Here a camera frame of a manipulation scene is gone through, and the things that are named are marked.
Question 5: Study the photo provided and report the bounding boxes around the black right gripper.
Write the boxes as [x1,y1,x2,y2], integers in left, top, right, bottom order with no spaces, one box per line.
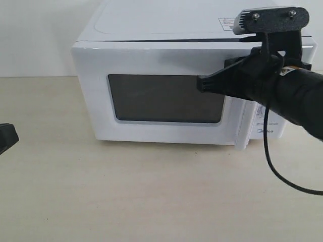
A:
[196,47,312,101]

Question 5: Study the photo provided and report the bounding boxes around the white microwave door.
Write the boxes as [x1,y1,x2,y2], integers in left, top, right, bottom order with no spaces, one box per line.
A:
[71,41,257,150]

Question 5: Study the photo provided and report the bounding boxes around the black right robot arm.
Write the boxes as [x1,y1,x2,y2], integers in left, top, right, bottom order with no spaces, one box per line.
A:
[197,47,322,140]

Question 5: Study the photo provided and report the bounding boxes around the printed paper instruction sheet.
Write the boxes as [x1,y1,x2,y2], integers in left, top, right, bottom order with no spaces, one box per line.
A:
[219,18,235,31]

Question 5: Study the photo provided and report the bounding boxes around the white Midea microwave oven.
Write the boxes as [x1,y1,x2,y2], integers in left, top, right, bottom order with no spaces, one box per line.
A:
[75,1,317,140]

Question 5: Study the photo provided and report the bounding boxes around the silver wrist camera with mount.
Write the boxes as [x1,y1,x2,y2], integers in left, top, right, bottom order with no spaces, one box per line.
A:
[233,7,309,62]

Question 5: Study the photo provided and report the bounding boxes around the black camera cable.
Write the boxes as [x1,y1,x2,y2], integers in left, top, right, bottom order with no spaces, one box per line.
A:
[262,50,323,196]

